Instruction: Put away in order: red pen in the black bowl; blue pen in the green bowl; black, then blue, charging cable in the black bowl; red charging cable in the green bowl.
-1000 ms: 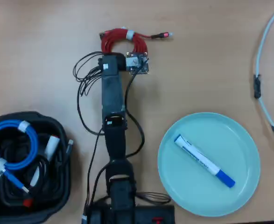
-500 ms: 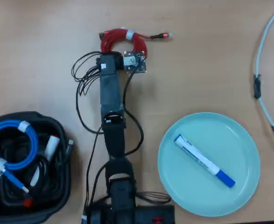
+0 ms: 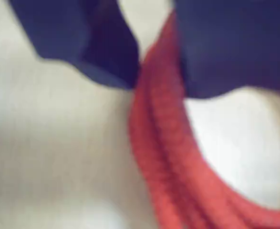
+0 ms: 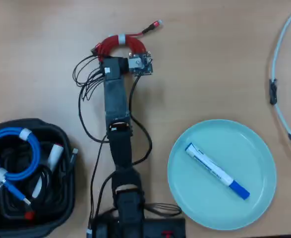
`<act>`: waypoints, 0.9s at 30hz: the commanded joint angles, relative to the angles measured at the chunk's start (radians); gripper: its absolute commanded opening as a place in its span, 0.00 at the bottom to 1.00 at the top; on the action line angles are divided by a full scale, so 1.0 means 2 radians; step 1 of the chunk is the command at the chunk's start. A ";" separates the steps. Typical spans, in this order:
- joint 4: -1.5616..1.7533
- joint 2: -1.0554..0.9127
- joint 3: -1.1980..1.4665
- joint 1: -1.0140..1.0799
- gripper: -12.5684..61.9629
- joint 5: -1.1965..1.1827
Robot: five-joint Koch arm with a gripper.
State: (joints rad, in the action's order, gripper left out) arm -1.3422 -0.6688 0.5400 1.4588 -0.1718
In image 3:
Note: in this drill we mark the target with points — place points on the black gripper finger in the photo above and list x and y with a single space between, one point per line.
237 47
70 31

